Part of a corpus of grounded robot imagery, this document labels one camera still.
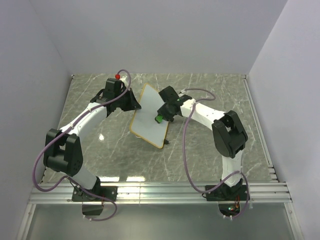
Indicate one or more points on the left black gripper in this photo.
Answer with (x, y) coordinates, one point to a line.
(134, 104)

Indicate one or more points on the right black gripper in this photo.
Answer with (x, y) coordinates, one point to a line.
(161, 111)

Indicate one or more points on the green whiteboard eraser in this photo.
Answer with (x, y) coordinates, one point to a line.
(158, 119)

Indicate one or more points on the white board with orange frame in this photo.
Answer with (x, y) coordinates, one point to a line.
(143, 123)

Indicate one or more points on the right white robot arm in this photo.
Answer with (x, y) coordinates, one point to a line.
(229, 134)

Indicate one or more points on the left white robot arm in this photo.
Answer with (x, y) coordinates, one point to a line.
(63, 150)

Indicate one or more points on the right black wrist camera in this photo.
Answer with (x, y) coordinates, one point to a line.
(168, 94)

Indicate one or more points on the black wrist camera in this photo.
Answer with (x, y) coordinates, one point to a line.
(112, 88)
(168, 94)

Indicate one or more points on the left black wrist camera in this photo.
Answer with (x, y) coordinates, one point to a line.
(112, 88)

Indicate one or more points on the red cable connector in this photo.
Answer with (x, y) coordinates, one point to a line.
(117, 76)

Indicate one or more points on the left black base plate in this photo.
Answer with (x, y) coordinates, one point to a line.
(94, 195)

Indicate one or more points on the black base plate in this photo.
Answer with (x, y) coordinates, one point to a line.
(94, 195)
(226, 193)

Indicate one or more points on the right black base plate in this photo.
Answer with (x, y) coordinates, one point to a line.
(226, 193)

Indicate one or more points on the right side aluminium rail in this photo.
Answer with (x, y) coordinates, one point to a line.
(271, 168)

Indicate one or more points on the aluminium mounting rail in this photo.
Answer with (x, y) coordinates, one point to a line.
(162, 193)

